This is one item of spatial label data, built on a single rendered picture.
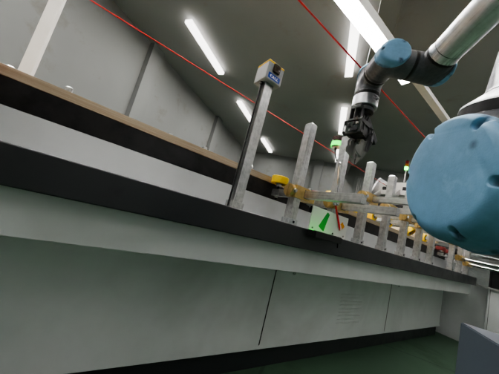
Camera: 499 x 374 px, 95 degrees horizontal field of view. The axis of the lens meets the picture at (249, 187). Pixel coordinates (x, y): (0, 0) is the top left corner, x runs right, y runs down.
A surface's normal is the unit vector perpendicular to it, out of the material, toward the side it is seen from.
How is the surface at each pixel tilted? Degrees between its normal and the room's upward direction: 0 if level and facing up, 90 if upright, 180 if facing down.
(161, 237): 90
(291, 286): 90
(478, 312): 90
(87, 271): 90
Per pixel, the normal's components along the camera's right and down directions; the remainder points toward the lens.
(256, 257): 0.56, 0.03
